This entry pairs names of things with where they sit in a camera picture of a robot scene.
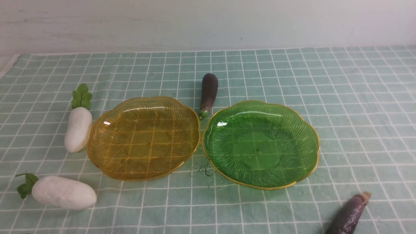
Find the purple eggplant green stem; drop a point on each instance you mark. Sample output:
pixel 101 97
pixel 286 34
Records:
pixel 209 92

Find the white radish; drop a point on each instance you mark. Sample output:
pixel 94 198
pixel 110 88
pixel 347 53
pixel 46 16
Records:
pixel 57 191
pixel 80 120

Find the dark eggplant brown stem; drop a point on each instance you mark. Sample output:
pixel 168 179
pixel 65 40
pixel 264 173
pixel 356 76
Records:
pixel 346 220

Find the green plastic plate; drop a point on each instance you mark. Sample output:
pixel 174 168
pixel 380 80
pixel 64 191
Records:
pixel 261 145

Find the amber plastic plate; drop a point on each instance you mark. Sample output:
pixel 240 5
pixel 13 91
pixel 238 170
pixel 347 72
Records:
pixel 143 138

